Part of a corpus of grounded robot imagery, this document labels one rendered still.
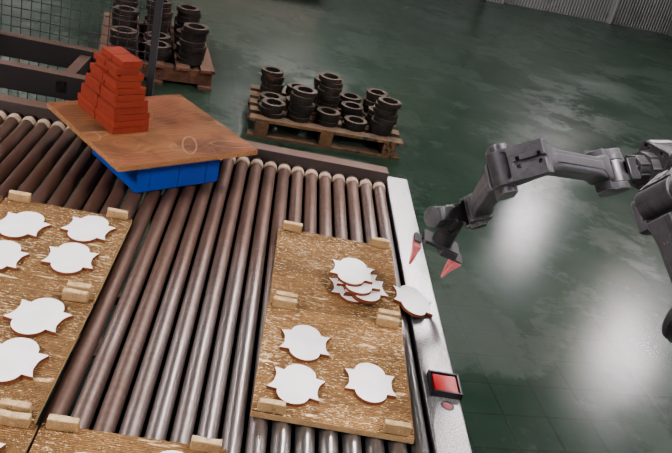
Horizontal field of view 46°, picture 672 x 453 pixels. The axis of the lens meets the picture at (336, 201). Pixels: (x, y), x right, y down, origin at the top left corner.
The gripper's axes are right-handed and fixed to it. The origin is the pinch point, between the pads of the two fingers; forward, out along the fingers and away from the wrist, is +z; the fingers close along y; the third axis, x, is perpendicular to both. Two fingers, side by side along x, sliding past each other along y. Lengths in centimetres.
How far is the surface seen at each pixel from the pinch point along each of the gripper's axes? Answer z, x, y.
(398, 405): 9, -51, -5
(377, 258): 10.2, 13.5, -10.5
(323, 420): 12, -61, -20
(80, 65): 28, 102, -131
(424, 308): 8.0, -7.4, 3.0
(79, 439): 21, -80, -64
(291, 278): 14.9, -7.9, -33.4
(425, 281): 9.2, 9.9, 4.6
